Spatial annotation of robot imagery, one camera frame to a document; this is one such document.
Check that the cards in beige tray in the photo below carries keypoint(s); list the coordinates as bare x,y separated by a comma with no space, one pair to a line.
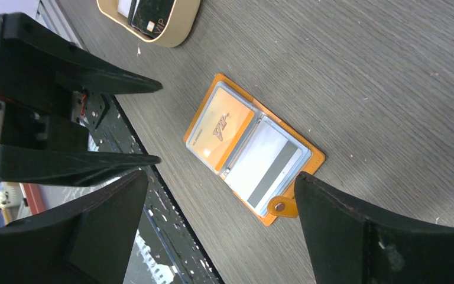
149,17

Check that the orange leather card holder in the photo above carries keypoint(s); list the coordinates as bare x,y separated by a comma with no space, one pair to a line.
283,204

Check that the gold VIP card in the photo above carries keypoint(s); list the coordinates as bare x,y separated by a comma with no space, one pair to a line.
219,128

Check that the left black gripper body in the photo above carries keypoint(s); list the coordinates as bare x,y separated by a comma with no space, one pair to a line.
23,127

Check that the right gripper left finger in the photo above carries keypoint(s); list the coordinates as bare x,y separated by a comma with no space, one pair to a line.
86,240

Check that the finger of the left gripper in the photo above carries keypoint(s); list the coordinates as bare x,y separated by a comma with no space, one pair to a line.
40,70
76,169

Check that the beige oval card tray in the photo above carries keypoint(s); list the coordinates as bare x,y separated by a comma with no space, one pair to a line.
178,28

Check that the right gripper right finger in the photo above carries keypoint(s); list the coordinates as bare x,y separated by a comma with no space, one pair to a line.
353,241

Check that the white striped card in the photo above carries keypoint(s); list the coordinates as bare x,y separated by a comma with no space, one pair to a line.
266,165

